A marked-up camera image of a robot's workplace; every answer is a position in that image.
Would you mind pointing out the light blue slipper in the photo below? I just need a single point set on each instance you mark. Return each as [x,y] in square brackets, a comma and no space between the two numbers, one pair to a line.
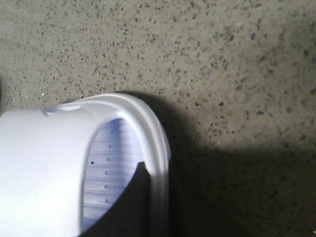
[62,168]

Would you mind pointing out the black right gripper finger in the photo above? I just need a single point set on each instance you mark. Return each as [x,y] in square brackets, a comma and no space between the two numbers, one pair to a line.
[128,217]

